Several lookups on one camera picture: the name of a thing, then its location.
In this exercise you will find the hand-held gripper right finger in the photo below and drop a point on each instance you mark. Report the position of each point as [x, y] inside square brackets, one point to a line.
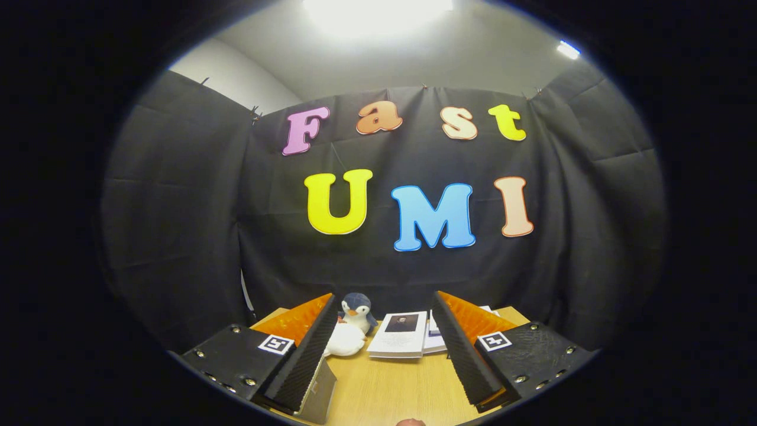
[461, 349]

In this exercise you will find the penguin plush toy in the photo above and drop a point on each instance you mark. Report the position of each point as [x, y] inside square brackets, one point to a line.
[355, 316]

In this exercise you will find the small ceiling light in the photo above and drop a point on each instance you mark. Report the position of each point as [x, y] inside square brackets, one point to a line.
[568, 49]

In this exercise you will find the grey fabric storage box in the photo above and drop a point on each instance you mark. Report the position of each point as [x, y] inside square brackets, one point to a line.
[322, 393]

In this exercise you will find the pale thin book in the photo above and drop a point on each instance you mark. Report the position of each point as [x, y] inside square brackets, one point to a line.
[433, 344]

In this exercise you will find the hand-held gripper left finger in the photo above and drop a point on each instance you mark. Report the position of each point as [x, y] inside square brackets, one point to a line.
[313, 346]

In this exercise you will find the large ceiling light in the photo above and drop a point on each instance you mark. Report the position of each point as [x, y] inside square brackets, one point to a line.
[378, 15]

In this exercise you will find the white book with dark photo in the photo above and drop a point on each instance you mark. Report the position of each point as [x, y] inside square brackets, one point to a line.
[399, 337]

